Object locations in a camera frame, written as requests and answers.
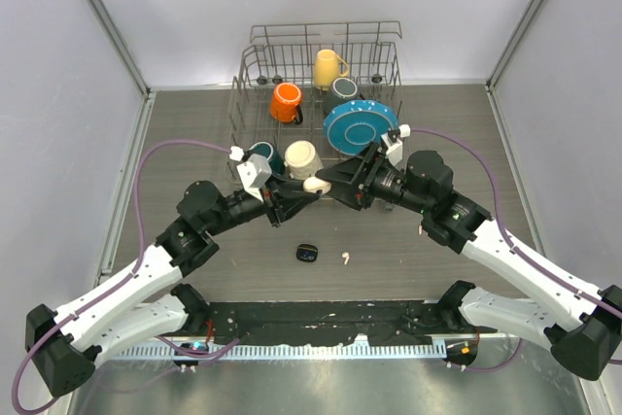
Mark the grey wire dish rack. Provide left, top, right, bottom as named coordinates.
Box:
left=229, top=22, right=405, bottom=168

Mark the grey mug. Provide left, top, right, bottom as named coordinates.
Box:
left=323, top=77, right=361, bottom=114

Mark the blue dotted plate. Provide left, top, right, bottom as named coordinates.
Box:
left=324, top=99, right=398, bottom=156

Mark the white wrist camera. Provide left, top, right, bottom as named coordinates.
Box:
left=229, top=146, right=272, bottom=202
left=381, top=124, right=411, bottom=167

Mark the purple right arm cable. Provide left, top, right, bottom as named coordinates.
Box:
left=407, top=127, right=622, bottom=372

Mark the orange mug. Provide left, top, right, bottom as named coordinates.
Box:
left=270, top=82, right=303, bottom=125

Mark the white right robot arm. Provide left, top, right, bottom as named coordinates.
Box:
left=316, top=144, right=621, bottom=381

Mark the white slotted cable duct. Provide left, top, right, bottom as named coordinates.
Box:
left=115, top=338, right=447, bottom=362

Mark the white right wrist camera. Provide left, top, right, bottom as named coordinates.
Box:
left=381, top=124, right=411, bottom=167

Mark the black earbud charging case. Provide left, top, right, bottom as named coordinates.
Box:
left=295, top=243, right=319, bottom=263

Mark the yellow mug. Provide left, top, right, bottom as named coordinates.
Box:
left=313, top=49, right=350, bottom=90

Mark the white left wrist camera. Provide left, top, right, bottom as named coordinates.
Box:
left=229, top=146, right=272, bottom=202

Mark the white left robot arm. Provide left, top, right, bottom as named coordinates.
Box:
left=25, top=176, right=330, bottom=398

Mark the white earbud charging case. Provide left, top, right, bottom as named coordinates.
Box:
left=303, top=177, right=331, bottom=194

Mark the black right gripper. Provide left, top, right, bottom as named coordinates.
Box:
left=315, top=141, right=431, bottom=216

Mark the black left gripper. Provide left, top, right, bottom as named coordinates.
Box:
left=206, top=170, right=318, bottom=236

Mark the cream white mug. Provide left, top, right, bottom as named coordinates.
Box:
left=284, top=140, right=324, bottom=180

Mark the dark green mug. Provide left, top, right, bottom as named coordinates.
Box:
left=247, top=141, right=285, bottom=176

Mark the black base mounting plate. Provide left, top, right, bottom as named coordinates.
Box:
left=165, top=300, right=494, bottom=347

